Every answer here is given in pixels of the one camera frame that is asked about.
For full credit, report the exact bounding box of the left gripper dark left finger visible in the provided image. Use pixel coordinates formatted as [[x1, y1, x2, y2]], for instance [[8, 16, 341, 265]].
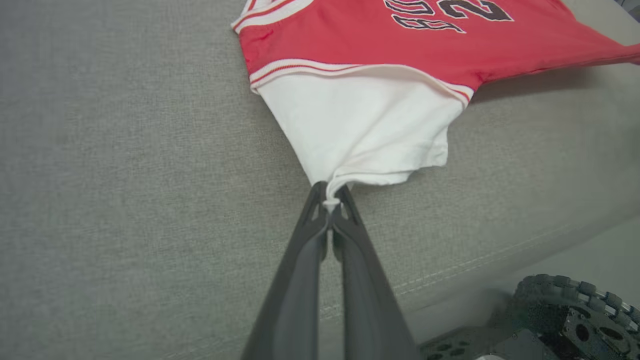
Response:
[[240, 181, 330, 360]]

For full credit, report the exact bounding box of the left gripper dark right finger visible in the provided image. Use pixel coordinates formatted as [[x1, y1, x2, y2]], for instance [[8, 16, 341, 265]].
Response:
[[331, 184, 422, 360]]

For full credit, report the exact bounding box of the red and white jersey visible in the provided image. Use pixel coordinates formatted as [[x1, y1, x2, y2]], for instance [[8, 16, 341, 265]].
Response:
[[231, 0, 640, 202]]

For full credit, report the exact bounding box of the black omni wheel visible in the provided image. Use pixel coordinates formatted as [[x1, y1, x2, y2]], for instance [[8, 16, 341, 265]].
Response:
[[509, 273, 640, 360]]

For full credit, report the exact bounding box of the grey fabric sofa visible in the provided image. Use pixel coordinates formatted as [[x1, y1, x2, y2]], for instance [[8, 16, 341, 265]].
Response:
[[0, 0, 640, 360]]

